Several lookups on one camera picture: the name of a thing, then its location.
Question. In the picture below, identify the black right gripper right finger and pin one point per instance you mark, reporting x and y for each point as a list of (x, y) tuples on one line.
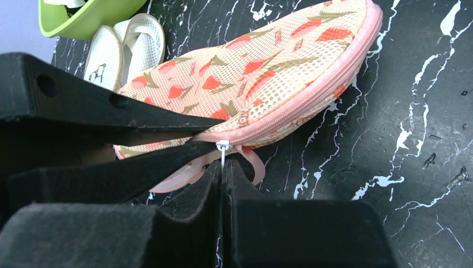
[(259, 231)]

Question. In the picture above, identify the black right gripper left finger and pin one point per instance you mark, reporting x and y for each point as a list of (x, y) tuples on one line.
[(181, 233)]

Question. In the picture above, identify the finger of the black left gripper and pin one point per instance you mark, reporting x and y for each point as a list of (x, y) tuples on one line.
[(40, 100), (107, 183)]

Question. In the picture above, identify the white zipper pull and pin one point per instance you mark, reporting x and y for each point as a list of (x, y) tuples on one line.
[(223, 146)]

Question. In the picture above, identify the floral mesh laundry bag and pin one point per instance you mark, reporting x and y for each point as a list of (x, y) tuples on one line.
[(261, 86)]

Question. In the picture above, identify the beige round mesh laundry bag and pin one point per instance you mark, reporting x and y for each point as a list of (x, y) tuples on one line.
[(120, 53)]

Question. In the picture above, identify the green plastic basin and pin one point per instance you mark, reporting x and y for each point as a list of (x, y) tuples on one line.
[(55, 20)]

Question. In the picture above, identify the white cloth in basin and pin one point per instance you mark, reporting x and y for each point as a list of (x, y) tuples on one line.
[(66, 3)]

